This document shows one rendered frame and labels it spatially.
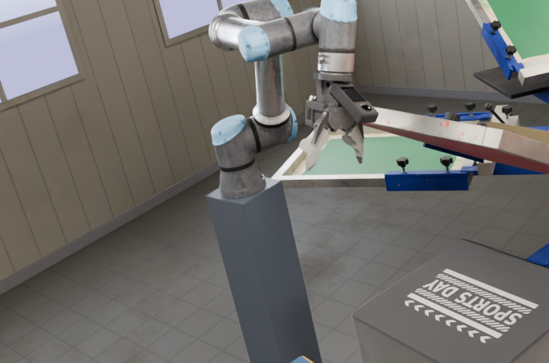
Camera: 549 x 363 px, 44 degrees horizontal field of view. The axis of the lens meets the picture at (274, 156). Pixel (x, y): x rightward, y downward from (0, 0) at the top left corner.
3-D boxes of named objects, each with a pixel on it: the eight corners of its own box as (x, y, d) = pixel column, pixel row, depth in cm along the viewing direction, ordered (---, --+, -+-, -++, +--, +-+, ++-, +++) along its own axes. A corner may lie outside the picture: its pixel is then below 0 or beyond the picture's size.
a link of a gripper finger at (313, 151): (294, 166, 145) (315, 129, 147) (311, 172, 141) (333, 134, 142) (284, 159, 143) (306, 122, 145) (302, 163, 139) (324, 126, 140)
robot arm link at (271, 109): (243, 136, 224) (231, -5, 184) (285, 123, 228) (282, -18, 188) (257, 161, 216) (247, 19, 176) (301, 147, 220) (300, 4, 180)
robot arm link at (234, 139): (213, 160, 220) (203, 121, 216) (252, 148, 224) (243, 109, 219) (223, 172, 210) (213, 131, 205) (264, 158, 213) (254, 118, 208)
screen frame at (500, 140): (497, 149, 129) (503, 129, 129) (305, 109, 175) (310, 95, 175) (671, 202, 177) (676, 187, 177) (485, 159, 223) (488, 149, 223)
